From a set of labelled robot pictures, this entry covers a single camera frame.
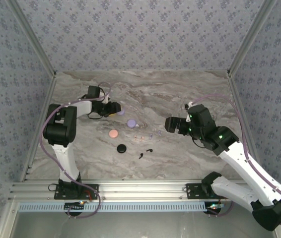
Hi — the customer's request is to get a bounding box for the small black electronics board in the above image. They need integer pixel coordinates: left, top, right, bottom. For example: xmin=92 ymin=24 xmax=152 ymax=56
xmin=206 ymin=202 xmax=224 ymax=214
xmin=64 ymin=202 xmax=85 ymax=212

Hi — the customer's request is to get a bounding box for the grey metal panel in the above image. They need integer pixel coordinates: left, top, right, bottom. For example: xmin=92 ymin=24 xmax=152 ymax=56
xmin=8 ymin=211 xmax=278 ymax=238

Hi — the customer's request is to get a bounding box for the aluminium table side rail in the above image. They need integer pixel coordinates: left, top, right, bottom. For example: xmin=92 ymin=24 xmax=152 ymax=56
xmin=20 ymin=73 xmax=58 ymax=183
xmin=227 ymin=73 xmax=259 ymax=164

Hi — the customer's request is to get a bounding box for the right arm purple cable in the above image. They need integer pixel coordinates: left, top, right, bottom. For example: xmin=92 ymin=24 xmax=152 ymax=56
xmin=191 ymin=94 xmax=281 ymax=230

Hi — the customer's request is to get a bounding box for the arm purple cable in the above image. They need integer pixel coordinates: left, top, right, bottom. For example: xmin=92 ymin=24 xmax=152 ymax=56
xmin=191 ymin=94 xmax=281 ymax=230
xmin=38 ymin=81 xmax=113 ymax=220

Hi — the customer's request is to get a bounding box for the aluminium mounting rail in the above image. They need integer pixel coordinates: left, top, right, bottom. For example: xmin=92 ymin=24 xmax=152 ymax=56
xmin=9 ymin=180 xmax=249 ymax=202

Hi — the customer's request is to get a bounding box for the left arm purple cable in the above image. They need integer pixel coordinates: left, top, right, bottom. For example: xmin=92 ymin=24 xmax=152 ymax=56
xmin=38 ymin=81 xmax=113 ymax=220

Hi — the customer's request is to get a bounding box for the aluminium frame post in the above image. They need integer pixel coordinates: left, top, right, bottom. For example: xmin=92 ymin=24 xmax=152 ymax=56
xmin=6 ymin=0 xmax=57 ymax=77
xmin=226 ymin=0 xmax=279 ymax=77

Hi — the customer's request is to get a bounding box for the pale blue slotted cable duct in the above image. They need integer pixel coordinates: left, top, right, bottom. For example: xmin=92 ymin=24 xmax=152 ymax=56
xmin=18 ymin=201 xmax=207 ymax=213

